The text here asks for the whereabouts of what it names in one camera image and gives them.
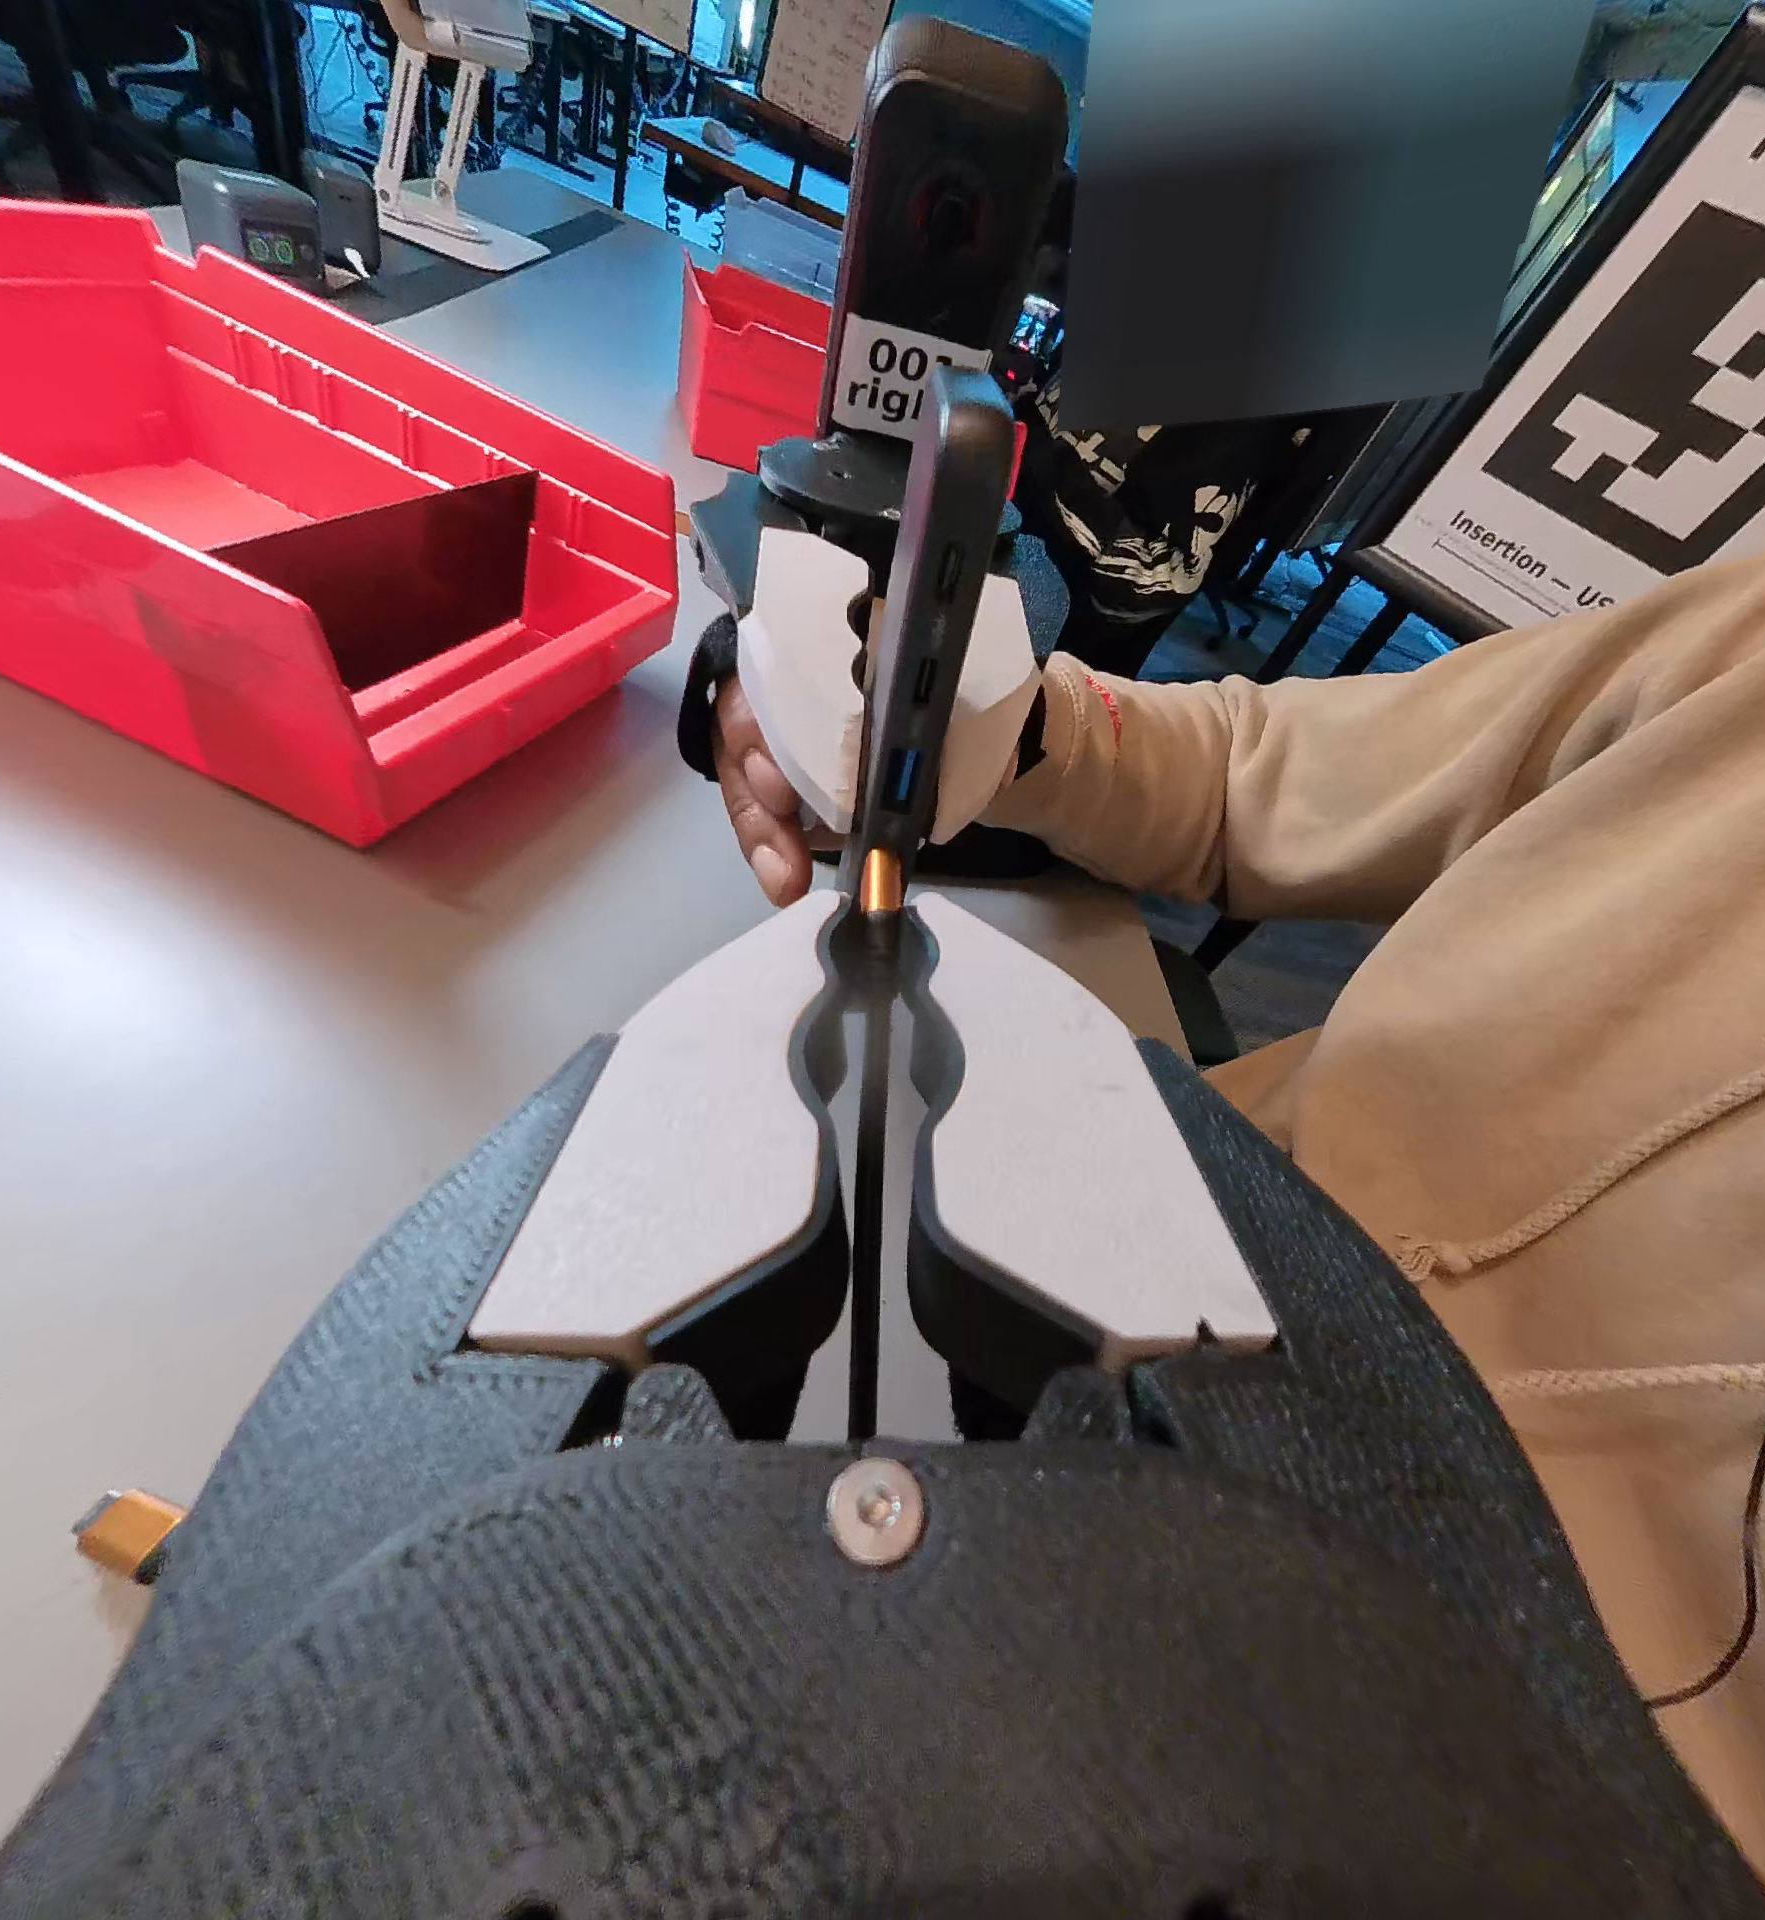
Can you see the slim black usb hub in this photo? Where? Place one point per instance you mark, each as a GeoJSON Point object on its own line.
{"type": "Point", "coordinates": [949, 569]}

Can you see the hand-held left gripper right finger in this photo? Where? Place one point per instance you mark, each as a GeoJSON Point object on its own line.
{"type": "Point", "coordinates": [1093, 1184]}

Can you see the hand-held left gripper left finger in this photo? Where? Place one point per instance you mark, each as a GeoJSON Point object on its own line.
{"type": "Point", "coordinates": [657, 1169]}

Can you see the red plastic bin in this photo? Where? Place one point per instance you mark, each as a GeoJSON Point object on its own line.
{"type": "Point", "coordinates": [146, 600]}

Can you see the background document board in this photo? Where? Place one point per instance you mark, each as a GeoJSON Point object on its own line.
{"type": "Point", "coordinates": [822, 59]}

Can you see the black bin divider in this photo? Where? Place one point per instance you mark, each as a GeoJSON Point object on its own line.
{"type": "Point", "coordinates": [403, 585]}

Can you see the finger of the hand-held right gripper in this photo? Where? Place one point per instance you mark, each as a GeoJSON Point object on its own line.
{"type": "Point", "coordinates": [991, 691]}
{"type": "Point", "coordinates": [807, 675]}

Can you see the person in beige hoodie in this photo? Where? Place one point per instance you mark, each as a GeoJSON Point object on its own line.
{"type": "Point", "coordinates": [1573, 1499]}

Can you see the person's right hand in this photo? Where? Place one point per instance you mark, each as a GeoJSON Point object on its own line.
{"type": "Point", "coordinates": [763, 809]}

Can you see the framed marker sign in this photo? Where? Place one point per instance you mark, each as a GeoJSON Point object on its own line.
{"type": "Point", "coordinates": [1647, 420]}

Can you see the red plastic crate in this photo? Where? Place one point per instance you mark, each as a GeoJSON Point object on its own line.
{"type": "Point", "coordinates": [747, 392]}

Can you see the white document stand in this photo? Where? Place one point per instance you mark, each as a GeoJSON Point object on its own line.
{"type": "Point", "coordinates": [448, 225]}

